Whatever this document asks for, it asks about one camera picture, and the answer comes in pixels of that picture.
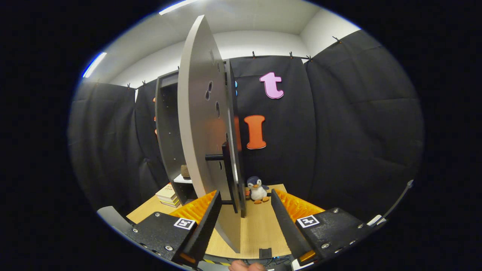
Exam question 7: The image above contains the rectangular ceiling light panel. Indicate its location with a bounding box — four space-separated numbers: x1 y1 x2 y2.
158 0 200 15

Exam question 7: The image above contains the black backdrop cloth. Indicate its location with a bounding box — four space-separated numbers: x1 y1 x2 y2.
68 29 424 222

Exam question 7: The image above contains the penguin plush toy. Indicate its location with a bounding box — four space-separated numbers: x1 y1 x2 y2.
246 176 270 204

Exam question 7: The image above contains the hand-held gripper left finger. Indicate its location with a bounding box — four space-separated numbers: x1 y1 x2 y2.
126 190 223 266

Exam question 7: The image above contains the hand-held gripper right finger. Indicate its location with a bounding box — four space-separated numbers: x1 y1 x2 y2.
270 188 373 266

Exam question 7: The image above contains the stack of books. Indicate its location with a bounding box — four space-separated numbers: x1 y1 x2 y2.
156 183 181 208

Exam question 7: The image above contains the row of black cloth clips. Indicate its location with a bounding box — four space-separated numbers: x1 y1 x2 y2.
126 36 341 89

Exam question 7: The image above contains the long ceiling light tube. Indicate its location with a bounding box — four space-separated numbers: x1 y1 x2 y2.
82 52 107 78

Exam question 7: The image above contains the black door handle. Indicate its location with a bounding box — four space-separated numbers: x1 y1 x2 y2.
205 141 240 214

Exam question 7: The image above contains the beige shoe cabinet door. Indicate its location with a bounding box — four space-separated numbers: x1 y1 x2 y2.
177 15 241 253

